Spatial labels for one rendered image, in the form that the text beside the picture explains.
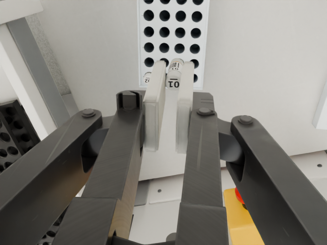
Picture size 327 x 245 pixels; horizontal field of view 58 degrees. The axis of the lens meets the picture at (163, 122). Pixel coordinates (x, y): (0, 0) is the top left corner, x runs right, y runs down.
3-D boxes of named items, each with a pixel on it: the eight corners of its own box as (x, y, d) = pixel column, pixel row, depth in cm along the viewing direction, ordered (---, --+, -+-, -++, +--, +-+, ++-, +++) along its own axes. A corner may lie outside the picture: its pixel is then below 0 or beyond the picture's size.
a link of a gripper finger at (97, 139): (139, 159, 14) (76, 156, 14) (150, 112, 18) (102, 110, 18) (138, 131, 13) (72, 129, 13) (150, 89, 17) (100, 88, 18)
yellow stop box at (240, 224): (221, 184, 40) (227, 225, 34) (276, 176, 39) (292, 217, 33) (227, 212, 43) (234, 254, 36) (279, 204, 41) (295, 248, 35)
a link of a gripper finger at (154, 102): (157, 153, 15) (143, 152, 16) (165, 100, 22) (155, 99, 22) (157, 100, 14) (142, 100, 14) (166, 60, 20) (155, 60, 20)
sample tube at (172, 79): (169, 56, 24) (164, 74, 20) (184, 56, 24) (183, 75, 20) (169, 70, 25) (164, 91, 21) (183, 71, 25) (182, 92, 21)
